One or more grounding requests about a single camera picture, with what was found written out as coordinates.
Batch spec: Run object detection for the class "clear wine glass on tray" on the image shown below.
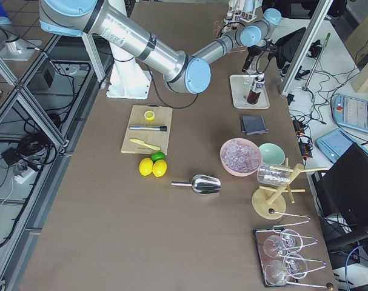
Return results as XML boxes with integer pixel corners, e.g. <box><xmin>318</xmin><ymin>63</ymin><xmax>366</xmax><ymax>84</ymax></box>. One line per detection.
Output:
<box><xmin>243</xmin><ymin>69</ymin><xmax>257</xmax><ymax>89</ymax></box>

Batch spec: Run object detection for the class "wooden cup rack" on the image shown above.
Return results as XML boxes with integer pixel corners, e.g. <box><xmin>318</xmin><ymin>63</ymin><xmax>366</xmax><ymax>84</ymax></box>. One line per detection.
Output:
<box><xmin>252</xmin><ymin>163</ymin><xmax>328</xmax><ymax>220</ymax></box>

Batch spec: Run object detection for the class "yellow lemon near lime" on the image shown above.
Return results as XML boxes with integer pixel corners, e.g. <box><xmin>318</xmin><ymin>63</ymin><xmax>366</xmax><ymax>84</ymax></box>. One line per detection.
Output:
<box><xmin>152</xmin><ymin>159</ymin><xmax>167</xmax><ymax>178</ymax></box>

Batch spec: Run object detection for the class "clear ribbed glass cup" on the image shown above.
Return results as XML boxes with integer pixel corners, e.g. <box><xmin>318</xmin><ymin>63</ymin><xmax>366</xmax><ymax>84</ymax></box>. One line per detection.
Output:
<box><xmin>256</xmin><ymin>163</ymin><xmax>292</xmax><ymax>186</ymax></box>

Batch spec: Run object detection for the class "half lemon slice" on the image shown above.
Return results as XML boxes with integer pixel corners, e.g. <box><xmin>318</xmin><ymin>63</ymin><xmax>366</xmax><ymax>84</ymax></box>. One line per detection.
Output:
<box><xmin>144</xmin><ymin>110</ymin><xmax>155</xmax><ymax>121</ymax></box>

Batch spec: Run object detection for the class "bamboo cutting board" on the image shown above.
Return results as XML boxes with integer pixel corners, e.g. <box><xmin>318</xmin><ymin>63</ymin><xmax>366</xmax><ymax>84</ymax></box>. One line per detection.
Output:
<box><xmin>121</xmin><ymin>105</ymin><xmax>173</xmax><ymax>155</ymax></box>

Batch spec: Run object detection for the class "teach pendant tablet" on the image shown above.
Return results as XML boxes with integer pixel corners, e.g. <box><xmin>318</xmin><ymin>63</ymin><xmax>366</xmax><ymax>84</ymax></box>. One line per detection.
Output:
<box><xmin>332</xmin><ymin>94</ymin><xmax>368</xmax><ymax>134</ymax></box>

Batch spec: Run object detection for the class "hanging wine glass near right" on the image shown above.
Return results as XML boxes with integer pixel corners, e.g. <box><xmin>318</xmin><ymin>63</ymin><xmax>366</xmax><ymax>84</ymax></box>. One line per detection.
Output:
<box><xmin>283</xmin><ymin>253</ymin><xmax>308</xmax><ymax>279</ymax></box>

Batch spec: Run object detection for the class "steel muddler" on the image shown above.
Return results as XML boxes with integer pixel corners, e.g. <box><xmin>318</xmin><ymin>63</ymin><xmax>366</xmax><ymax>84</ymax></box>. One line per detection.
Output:
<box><xmin>129</xmin><ymin>125</ymin><xmax>167</xmax><ymax>132</ymax></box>

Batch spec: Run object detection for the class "green lime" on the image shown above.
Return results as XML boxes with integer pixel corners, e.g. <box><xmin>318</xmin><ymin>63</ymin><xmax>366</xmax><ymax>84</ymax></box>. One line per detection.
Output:
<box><xmin>150</xmin><ymin>152</ymin><xmax>166</xmax><ymax>162</ymax></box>

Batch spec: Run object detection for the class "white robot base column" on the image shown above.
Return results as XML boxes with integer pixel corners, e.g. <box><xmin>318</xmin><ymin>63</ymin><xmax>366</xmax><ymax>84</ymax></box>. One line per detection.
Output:
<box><xmin>107</xmin><ymin>25</ymin><xmax>151</xmax><ymax>100</ymax></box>

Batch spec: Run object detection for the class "pink bowl of ice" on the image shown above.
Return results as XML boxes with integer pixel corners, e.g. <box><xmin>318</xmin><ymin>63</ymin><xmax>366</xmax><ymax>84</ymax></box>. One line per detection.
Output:
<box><xmin>219</xmin><ymin>138</ymin><xmax>263</xmax><ymax>177</ymax></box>

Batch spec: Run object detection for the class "wire glass hanger rack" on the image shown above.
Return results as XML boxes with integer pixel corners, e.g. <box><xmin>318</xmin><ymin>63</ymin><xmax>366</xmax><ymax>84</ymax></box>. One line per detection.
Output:
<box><xmin>262</xmin><ymin>224</ymin><xmax>334</xmax><ymax>290</ymax></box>

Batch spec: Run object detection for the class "black mirror tray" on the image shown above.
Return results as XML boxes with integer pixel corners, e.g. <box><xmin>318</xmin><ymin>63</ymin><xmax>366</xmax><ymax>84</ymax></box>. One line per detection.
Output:
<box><xmin>253</xmin><ymin>228</ymin><xmax>287</xmax><ymax>288</ymax></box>

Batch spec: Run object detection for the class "copper wire bottle basket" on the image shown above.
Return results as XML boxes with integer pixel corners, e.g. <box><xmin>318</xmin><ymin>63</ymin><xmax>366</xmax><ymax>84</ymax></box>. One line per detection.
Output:
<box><xmin>213</xmin><ymin>1</ymin><xmax>257</xmax><ymax>39</ymax></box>

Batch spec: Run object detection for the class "grey folded cloth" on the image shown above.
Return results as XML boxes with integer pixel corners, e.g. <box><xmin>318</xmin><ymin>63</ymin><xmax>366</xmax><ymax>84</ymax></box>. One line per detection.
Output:
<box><xmin>241</xmin><ymin>115</ymin><xmax>269</xmax><ymax>135</ymax></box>

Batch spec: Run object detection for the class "hanging wine glass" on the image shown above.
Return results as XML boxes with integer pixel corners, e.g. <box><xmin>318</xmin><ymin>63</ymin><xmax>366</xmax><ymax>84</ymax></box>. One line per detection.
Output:
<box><xmin>280</xmin><ymin>229</ymin><xmax>303</xmax><ymax>253</ymax></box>
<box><xmin>283</xmin><ymin>253</ymin><xmax>308</xmax><ymax>279</ymax></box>

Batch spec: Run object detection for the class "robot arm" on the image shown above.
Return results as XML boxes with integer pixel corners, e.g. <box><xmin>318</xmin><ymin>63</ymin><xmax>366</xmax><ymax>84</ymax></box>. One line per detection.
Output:
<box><xmin>39</xmin><ymin>1</ymin><xmax>281</xmax><ymax>94</ymax></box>

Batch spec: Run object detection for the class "green empty bowl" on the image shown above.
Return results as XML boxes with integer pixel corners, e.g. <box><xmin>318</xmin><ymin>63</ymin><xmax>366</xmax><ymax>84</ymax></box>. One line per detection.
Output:
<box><xmin>259</xmin><ymin>143</ymin><xmax>286</xmax><ymax>165</ymax></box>

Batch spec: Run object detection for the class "hanging wine glass far right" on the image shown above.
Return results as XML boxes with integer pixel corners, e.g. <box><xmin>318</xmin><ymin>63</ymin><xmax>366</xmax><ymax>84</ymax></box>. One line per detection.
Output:
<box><xmin>280</xmin><ymin>229</ymin><xmax>303</xmax><ymax>253</ymax></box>

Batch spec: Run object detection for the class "black monitor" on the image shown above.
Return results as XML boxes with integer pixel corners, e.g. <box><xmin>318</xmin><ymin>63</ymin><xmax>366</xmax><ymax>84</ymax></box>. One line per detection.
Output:
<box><xmin>318</xmin><ymin>142</ymin><xmax>368</xmax><ymax>234</ymax></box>

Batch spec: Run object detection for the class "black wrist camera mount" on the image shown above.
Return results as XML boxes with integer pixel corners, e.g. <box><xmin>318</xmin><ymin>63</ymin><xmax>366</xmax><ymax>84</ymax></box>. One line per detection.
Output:
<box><xmin>263</xmin><ymin>39</ymin><xmax>279</xmax><ymax>61</ymax></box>

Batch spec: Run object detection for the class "yellow-green plastic knife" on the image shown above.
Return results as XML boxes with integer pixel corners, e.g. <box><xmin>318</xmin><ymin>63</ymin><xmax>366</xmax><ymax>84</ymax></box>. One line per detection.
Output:
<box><xmin>130</xmin><ymin>138</ymin><xmax>161</xmax><ymax>151</ymax></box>

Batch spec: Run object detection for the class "aluminium frame post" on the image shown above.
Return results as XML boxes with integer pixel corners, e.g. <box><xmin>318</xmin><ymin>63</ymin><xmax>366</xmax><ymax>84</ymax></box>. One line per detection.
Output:
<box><xmin>279</xmin><ymin>0</ymin><xmax>333</xmax><ymax>97</ymax></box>

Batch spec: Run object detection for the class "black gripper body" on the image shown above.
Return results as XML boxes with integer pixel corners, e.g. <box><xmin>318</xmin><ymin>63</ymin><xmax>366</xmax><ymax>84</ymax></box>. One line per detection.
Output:
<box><xmin>243</xmin><ymin>45</ymin><xmax>264</xmax><ymax>73</ymax></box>

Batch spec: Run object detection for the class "steel ice scoop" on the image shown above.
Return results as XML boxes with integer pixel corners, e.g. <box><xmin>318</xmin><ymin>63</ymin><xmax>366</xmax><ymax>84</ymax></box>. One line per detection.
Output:
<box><xmin>171</xmin><ymin>174</ymin><xmax>221</xmax><ymax>195</ymax></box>

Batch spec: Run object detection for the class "tea bottle one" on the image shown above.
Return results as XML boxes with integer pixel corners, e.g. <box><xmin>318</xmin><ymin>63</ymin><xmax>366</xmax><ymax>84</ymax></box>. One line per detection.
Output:
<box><xmin>247</xmin><ymin>73</ymin><xmax>265</xmax><ymax>104</ymax></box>

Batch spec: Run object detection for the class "cream rabbit tray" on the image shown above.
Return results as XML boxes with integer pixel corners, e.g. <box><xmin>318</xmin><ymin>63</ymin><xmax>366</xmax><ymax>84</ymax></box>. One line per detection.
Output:
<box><xmin>229</xmin><ymin>75</ymin><xmax>270</xmax><ymax>110</ymax></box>

